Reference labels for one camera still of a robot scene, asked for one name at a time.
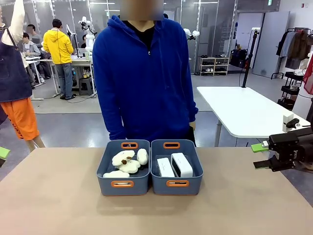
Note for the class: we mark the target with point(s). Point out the grey step stool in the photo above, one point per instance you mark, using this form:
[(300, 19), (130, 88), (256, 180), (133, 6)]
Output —
[(86, 86)]

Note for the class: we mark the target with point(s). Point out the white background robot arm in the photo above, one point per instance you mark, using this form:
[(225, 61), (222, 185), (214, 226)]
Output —
[(192, 33), (88, 34)]

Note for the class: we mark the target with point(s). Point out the person in grey top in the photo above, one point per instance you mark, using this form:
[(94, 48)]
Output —
[(30, 49)]

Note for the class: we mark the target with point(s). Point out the person in blue hoodie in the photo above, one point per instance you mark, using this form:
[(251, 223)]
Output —
[(144, 80)]

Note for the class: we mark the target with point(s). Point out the person in yellow hoodie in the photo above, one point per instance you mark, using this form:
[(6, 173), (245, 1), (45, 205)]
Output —
[(58, 46)]

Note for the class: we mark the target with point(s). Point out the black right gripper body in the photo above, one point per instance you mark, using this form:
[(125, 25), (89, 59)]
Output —
[(293, 149)]

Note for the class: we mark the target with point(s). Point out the white table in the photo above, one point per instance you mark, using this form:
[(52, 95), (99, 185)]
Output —
[(244, 110)]

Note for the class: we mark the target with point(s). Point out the seated person with dark hair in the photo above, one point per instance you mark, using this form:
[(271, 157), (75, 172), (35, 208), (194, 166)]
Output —
[(34, 33)]

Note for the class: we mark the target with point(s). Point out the black green-tipped right gripper finger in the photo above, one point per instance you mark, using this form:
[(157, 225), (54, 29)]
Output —
[(259, 147), (264, 163)]

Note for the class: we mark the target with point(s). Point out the person's right forearm blue sleeve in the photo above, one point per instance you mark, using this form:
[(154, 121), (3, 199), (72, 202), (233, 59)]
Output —
[(113, 124)]

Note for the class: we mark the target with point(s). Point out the navy blue apron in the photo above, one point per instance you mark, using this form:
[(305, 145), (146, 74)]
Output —
[(13, 73)]

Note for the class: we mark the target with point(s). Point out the white plush with brown spots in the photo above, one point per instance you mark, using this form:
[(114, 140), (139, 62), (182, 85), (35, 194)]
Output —
[(122, 157)]

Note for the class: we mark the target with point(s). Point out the black tripod stand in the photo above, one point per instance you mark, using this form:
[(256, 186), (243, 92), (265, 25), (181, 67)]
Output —
[(249, 58)]

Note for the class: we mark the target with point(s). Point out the orange shorts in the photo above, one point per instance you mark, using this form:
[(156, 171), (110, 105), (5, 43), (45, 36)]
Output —
[(22, 117)]

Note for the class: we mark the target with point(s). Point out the black trolley cart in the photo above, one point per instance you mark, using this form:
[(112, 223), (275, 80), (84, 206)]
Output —
[(291, 90)]

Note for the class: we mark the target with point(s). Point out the person's left hand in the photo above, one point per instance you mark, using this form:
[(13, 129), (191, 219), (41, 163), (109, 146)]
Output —
[(193, 126)]

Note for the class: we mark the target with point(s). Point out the white mannequin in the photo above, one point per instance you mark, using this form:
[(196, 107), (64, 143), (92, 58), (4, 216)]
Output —
[(15, 22)]

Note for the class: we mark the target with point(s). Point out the white work desk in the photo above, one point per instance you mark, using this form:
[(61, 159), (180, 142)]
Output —
[(80, 63)]

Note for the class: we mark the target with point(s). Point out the person's left forearm blue sleeve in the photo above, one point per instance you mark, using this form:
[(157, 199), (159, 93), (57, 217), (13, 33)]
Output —
[(191, 107)]

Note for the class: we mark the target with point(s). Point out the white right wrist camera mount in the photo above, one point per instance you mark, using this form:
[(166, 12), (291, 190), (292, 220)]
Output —
[(288, 121)]

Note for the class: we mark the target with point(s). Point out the wooden shoe rack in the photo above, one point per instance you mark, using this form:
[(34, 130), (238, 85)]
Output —
[(214, 66)]

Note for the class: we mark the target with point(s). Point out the black green-tipped left gripper finger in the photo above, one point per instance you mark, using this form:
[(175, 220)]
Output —
[(1, 162), (3, 152)]

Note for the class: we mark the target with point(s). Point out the red hanging cloth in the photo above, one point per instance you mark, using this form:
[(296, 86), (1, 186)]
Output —
[(308, 73)]

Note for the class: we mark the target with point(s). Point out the white digital clock dark face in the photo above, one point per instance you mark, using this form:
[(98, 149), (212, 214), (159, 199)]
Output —
[(182, 165)]

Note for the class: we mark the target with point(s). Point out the clothes rack with garments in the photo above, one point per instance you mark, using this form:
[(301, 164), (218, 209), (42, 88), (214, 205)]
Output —
[(297, 49)]

